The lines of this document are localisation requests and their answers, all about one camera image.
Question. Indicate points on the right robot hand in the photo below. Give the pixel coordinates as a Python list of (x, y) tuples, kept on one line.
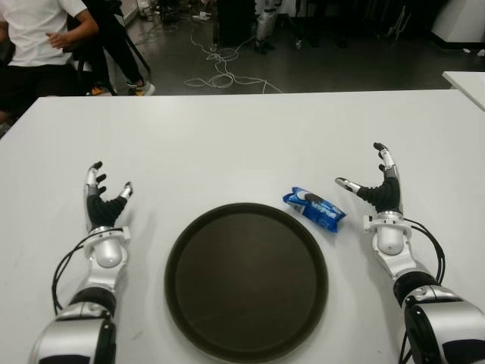
[(388, 197)]

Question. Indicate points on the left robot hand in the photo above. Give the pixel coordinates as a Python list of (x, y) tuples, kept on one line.
[(101, 212)]

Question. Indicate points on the blue Oreo cookie pack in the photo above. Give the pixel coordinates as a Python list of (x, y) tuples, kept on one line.
[(316, 212)]

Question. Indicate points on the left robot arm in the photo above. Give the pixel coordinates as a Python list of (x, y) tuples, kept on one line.
[(102, 258)]

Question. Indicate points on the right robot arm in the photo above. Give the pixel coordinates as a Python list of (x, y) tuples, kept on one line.
[(435, 322)]

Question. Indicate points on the yellow black sneaker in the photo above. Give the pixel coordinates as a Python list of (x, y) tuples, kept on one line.
[(99, 90)]

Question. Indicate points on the white side table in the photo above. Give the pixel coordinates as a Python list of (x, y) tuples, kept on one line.
[(468, 85)]

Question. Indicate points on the black chair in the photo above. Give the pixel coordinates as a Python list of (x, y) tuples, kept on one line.
[(84, 64)]

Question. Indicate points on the round dark brown tray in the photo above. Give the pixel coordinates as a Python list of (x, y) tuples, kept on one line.
[(246, 280)]

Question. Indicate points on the standing person black trousers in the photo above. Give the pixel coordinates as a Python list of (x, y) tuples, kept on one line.
[(121, 49)]

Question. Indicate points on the crumpled white paper scrap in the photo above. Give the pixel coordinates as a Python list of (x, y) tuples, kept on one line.
[(479, 53)]

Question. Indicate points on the white counter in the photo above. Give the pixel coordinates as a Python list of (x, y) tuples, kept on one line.
[(460, 19)]

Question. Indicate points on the seated person white shirt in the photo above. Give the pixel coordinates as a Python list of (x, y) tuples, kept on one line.
[(34, 30)]

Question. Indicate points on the silver humanoid robot legs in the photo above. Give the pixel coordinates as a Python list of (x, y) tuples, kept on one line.
[(265, 26)]

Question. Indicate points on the black cabinet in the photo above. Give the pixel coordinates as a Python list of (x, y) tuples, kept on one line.
[(236, 22)]

